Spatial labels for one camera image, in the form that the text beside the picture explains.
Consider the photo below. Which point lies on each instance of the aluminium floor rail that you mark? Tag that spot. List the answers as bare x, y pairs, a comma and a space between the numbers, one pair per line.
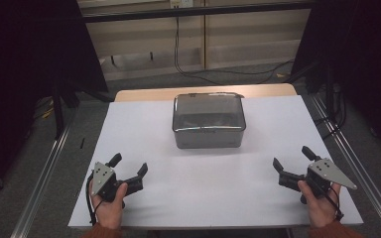
363, 172
43, 185

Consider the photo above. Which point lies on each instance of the small black stick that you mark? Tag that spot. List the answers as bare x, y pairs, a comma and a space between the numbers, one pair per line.
82, 142

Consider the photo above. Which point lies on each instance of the black horizontal bar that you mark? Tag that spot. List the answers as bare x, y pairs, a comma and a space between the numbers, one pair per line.
191, 12

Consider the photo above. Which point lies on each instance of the clear plastic box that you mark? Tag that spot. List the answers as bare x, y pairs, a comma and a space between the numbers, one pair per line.
208, 140

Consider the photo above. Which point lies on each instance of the wooden table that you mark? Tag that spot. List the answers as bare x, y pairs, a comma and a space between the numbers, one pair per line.
145, 94

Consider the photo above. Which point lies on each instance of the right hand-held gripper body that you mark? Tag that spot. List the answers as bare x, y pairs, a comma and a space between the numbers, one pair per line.
324, 172

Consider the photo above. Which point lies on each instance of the black curtain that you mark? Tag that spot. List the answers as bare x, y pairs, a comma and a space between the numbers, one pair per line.
20, 66
367, 49

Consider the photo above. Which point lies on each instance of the clear plastic box lid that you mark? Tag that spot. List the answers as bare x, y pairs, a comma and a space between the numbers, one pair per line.
208, 109

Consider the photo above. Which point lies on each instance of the white board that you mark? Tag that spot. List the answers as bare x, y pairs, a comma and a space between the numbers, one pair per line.
211, 188

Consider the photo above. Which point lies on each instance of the person's right hand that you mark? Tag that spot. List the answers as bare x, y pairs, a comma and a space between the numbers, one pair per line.
319, 210

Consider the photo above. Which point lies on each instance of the white wall outlet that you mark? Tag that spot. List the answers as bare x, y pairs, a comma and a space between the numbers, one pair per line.
181, 3

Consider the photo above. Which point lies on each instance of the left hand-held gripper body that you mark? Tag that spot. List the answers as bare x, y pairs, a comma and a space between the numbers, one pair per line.
103, 178

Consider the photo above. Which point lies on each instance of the black stand pole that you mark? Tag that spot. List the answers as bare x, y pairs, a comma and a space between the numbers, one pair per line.
58, 112

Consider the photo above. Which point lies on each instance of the person's left hand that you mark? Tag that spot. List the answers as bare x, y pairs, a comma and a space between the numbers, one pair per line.
109, 211

